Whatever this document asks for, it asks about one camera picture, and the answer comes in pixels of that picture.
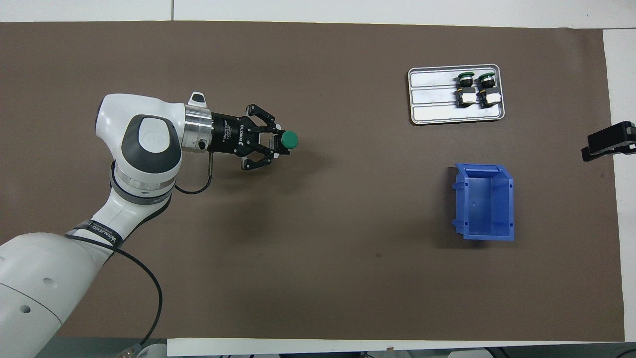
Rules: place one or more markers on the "brown table mat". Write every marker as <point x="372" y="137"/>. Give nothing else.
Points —
<point x="348" y="273"/>

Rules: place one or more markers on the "silver metal tray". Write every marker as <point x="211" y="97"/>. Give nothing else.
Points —
<point x="437" y="115"/>

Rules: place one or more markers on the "green push button switch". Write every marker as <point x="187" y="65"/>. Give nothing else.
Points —
<point x="492" y="98"/>
<point x="467" y="98"/>
<point x="288" y="140"/>

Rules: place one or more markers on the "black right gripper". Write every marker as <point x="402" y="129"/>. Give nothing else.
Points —
<point x="632" y="132"/>

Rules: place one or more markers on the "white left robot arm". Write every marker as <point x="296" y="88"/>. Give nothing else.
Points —
<point x="149" y="139"/>

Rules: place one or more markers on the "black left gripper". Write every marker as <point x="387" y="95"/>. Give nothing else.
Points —
<point x="226" y="134"/>

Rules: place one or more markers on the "blue plastic storage bin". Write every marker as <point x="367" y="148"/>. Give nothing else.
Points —
<point x="489" y="209"/>

